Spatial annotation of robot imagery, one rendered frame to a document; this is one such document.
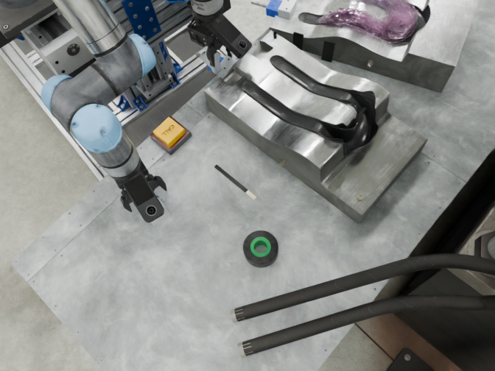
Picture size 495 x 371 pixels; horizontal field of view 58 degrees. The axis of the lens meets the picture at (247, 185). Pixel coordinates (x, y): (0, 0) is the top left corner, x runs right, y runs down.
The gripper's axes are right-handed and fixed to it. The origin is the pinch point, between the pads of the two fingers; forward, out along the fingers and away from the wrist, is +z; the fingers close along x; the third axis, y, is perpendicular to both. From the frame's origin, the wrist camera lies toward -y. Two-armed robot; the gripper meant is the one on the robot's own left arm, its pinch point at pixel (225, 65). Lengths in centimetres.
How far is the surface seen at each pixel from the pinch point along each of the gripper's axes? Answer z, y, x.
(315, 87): -3.4, -26.0, -4.2
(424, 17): -3, -39, -39
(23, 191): 85, 88, 59
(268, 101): -3.4, -18.3, 5.8
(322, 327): -1, -58, 45
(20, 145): 85, 108, 42
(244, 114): -4.0, -15.7, 12.3
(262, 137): -3.2, -22.8, 15.0
